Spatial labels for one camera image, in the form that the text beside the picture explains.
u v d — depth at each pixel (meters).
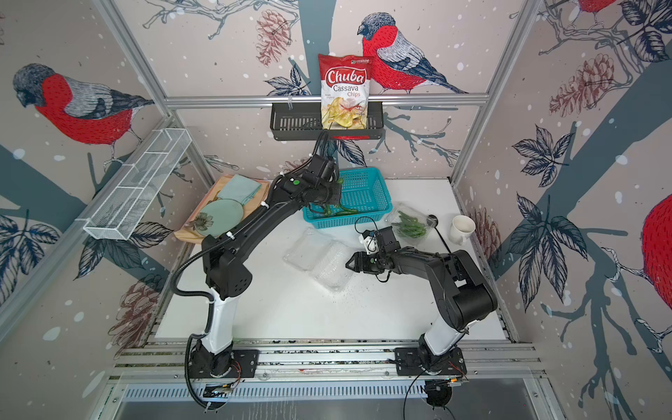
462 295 0.47
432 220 1.01
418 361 0.73
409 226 0.98
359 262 0.82
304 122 0.95
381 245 0.77
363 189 1.19
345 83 0.83
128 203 0.74
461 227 0.94
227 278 0.51
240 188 1.19
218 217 1.08
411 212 1.06
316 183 0.65
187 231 1.03
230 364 0.70
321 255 0.97
